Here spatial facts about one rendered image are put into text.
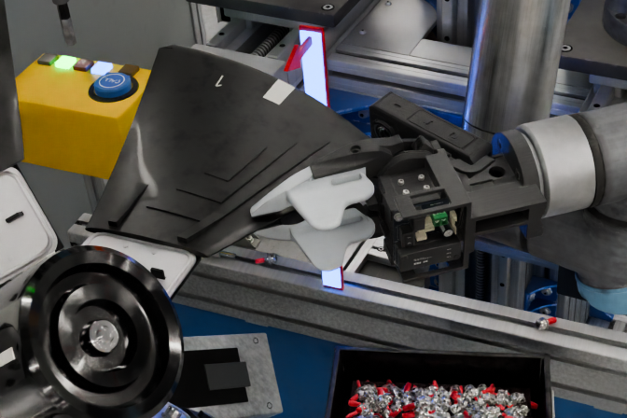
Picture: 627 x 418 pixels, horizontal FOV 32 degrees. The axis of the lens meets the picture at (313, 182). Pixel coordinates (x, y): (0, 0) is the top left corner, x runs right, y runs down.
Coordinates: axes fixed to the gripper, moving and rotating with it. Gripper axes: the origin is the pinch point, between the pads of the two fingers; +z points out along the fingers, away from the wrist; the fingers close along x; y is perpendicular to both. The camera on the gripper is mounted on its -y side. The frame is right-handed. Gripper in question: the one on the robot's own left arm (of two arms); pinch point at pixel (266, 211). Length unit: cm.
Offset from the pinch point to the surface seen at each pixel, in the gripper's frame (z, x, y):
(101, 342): 13.2, -6.4, 14.5
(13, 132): 16.1, -13.3, 1.2
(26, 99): 19.1, 14.7, -39.8
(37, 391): 17.1, -7.6, 18.0
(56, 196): 24, 74, -89
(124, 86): 8.5, 13.6, -37.1
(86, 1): 12, 48, -108
